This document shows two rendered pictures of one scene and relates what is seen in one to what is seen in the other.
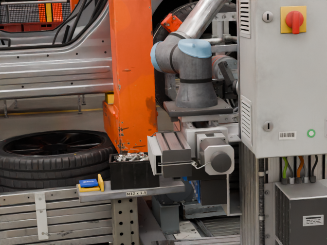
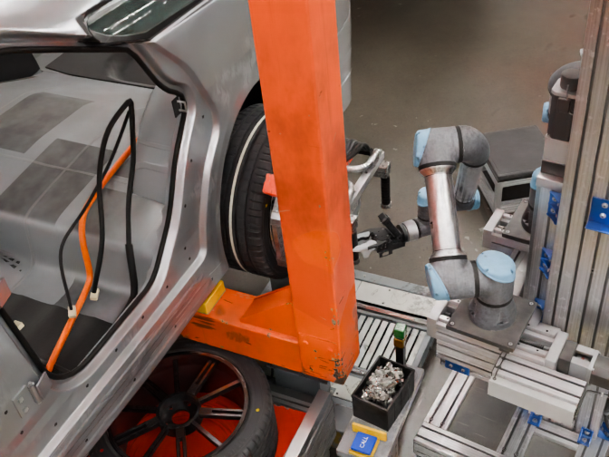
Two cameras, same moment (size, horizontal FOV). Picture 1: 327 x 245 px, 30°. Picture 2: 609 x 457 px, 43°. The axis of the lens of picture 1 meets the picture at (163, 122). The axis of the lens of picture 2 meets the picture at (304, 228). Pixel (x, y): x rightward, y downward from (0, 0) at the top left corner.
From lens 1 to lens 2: 2.60 m
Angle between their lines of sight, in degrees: 52
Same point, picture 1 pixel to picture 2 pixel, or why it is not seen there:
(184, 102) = (503, 325)
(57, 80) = (164, 336)
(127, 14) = (338, 242)
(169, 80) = not seen: hidden behind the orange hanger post
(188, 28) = (456, 239)
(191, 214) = not seen: hidden behind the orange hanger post
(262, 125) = not seen: outside the picture
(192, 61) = (510, 286)
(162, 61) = (460, 296)
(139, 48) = (346, 267)
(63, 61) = (162, 309)
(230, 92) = (396, 241)
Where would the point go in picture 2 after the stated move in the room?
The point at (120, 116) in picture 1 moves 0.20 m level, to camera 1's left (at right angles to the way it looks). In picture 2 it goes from (340, 349) to (304, 390)
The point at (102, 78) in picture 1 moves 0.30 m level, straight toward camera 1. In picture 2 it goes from (198, 292) to (271, 319)
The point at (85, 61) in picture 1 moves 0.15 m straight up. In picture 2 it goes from (181, 289) to (172, 256)
